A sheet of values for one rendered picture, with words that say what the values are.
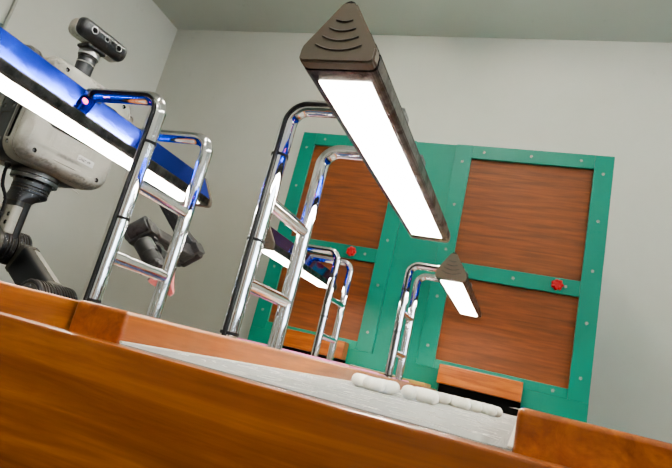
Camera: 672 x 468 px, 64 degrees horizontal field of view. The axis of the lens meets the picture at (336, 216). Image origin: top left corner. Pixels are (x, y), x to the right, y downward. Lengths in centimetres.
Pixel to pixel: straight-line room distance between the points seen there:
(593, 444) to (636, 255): 294
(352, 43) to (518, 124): 299
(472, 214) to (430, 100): 146
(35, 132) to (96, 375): 141
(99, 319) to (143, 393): 9
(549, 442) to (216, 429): 21
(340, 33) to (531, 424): 39
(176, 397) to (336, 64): 34
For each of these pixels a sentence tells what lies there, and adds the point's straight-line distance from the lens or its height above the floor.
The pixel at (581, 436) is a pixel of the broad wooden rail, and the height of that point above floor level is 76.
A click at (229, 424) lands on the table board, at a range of 39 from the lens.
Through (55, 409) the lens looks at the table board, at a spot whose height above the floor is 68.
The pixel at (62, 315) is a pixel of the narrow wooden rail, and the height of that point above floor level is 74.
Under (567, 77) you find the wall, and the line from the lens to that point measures 368.
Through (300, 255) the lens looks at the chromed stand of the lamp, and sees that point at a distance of 89.
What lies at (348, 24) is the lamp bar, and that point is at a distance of 57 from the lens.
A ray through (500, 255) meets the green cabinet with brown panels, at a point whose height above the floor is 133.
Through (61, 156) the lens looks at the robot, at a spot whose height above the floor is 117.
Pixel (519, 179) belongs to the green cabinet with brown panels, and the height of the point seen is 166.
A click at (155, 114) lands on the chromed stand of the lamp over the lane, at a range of 94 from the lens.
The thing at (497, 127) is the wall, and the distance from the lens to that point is 351.
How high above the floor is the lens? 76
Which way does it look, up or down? 15 degrees up
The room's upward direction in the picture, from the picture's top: 14 degrees clockwise
